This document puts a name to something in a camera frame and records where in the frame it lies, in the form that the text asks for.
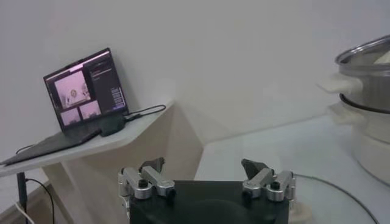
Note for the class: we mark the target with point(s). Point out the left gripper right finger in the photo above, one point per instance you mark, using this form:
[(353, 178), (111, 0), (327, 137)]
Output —
[(268, 184)]

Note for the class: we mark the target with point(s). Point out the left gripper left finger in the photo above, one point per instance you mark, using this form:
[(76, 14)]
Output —
[(149, 182)]

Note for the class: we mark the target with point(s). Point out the round glass pot lid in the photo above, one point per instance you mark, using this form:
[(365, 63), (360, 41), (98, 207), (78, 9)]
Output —
[(329, 207)]

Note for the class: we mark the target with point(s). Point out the stainless steel steamer basket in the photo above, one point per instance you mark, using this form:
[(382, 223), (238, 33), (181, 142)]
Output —
[(368, 82)]

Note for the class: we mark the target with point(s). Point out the white side table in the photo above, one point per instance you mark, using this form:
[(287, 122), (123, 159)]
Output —
[(122, 170)]

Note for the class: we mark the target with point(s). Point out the black computer mouse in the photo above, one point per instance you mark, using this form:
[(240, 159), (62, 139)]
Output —
[(112, 126)]

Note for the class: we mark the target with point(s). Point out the black open laptop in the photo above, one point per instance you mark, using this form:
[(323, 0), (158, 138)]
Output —
[(88, 88)]

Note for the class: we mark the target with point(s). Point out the white electric cooker pot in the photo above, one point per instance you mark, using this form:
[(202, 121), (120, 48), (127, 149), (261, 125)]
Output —
[(374, 146)]

